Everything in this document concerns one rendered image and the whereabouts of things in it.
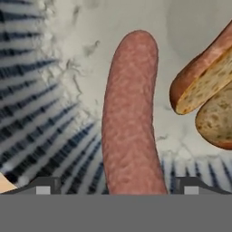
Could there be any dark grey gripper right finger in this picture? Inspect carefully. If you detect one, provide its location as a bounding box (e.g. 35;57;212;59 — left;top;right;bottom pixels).
174;176;232;196

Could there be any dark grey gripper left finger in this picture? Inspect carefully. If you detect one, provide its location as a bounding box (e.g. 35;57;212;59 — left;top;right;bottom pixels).
2;176;63;196

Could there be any pink sausage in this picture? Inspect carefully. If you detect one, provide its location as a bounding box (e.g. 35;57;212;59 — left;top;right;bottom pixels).
101;29;169;196

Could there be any white blue-striped bowl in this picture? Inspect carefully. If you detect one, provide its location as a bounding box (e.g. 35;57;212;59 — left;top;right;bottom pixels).
0;0;232;196

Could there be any brown split bread bun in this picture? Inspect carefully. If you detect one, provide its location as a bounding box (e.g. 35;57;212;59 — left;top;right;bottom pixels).
169;19;232;150

